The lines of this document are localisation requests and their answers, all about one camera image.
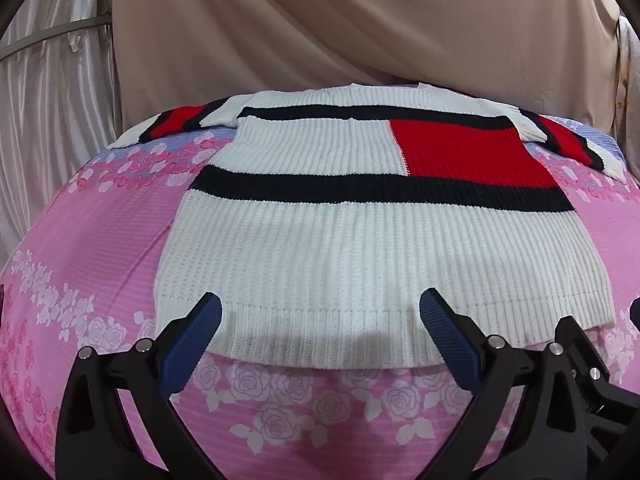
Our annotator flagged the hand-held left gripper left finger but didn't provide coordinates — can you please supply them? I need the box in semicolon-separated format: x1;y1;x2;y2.
54;291;224;480

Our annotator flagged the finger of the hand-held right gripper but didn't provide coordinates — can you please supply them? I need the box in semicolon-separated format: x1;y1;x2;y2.
554;314;640;480

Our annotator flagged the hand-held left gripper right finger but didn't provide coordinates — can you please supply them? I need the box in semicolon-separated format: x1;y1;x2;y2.
419;287;597;480

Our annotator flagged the white red navy knit sweater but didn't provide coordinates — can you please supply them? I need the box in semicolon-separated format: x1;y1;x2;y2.
107;82;626;368

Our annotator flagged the pink floral bed sheet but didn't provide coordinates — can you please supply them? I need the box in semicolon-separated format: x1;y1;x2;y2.
0;82;640;480

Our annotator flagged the white satin curtain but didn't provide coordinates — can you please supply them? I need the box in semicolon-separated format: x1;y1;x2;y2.
0;0;123;261

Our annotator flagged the pale stained patterned cloth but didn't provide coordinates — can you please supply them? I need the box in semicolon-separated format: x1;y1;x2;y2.
612;12;640;161

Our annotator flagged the beige backdrop cloth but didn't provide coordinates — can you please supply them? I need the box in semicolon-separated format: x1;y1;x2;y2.
107;0;623;133

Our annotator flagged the grey metal bar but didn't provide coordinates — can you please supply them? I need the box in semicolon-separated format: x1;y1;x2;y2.
0;16;111;61

